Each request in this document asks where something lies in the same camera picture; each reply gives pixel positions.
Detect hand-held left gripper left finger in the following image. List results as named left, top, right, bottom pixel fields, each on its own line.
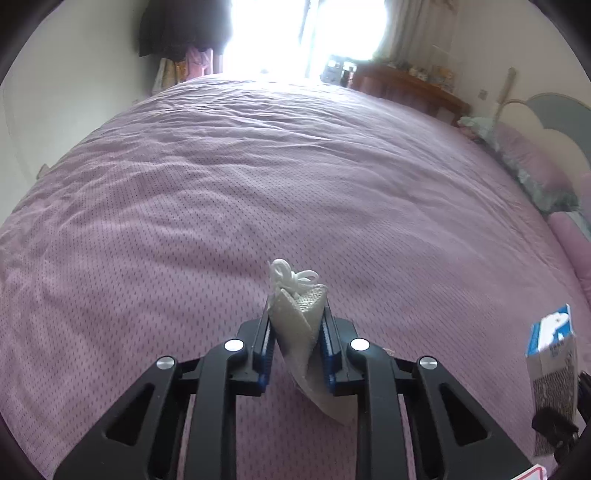
left=53, top=300, right=278, bottom=480

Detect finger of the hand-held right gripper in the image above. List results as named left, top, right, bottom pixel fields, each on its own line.
left=531, top=406, right=580, bottom=457

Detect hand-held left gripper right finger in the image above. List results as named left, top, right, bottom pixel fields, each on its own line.
left=318, top=298, right=532, bottom=480

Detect white face mask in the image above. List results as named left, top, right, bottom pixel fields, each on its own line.
left=268, top=258, right=358, bottom=425

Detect blue and white carton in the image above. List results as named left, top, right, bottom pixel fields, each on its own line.
left=525, top=304, right=580, bottom=455

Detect pink bed cover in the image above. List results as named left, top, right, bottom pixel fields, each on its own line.
left=0, top=74, right=591, bottom=480

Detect folded purple quilt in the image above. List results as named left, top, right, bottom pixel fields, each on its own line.
left=547, top=210, right=591, bottom=301

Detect purple pillow with green ruffle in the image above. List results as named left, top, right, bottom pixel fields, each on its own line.
left=457, top=115, right=580, bottom=213

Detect wooden desk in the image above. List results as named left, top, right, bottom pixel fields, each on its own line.
left=348, top=62, right=472, bottom=125

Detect scalloped bed headboard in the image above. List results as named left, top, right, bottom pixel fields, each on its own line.
left=501, top=92, right=591, bottom=185

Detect window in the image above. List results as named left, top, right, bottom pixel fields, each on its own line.
left=222, top=0, right=389, bottom=81

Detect dark hanging clothes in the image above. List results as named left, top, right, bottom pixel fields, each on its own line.
left=139, top=0, right=232, bottom=58

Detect striped window curtain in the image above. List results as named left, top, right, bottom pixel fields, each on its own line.
left=383, top=0, right=462, bottom=65

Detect gold bed post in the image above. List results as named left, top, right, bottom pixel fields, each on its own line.
left=496, top=67, right=518, bottom=116

